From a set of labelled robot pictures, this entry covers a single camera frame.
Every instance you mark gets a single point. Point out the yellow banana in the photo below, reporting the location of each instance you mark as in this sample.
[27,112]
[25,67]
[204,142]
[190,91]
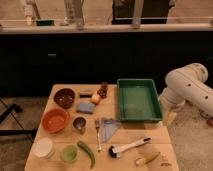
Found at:
[146,159]

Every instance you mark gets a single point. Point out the blue sponge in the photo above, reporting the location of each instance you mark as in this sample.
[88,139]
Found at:
[84,107]

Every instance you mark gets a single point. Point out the green chili pepper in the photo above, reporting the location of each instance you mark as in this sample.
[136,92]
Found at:
[88,151]

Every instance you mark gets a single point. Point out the yellow orange fruit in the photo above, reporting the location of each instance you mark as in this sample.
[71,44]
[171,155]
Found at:
[95,99]

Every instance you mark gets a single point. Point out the grey folded cloth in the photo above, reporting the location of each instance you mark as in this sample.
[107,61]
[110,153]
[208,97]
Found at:
[108,128]

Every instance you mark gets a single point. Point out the white handled black brush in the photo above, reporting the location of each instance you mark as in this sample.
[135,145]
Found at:
[115,150]

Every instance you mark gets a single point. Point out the green plastic tray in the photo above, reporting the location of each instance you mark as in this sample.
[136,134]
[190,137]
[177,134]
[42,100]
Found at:
[138,101]

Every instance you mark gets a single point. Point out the dark brown bowl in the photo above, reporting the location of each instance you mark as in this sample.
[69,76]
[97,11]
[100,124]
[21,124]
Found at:
[64,98]

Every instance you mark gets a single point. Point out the black stand leg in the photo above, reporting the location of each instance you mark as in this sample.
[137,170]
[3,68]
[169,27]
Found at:
[7,112]

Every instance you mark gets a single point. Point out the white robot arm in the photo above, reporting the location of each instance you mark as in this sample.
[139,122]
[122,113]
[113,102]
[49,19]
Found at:
[188,83]

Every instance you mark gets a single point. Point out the light green cup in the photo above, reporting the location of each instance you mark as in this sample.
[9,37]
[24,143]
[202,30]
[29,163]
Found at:
[69,154]

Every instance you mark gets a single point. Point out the metal fork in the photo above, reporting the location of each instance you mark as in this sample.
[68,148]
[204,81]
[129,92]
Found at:
[97,126]

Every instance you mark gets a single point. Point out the small metal cup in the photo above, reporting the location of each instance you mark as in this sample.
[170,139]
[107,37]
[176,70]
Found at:
[79,124]

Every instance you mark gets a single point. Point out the orange bowl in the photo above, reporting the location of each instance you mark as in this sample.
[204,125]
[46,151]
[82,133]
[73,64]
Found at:
[55,120]

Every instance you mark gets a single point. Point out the green box on ledge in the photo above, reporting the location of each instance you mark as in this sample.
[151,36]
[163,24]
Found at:
[45,22]

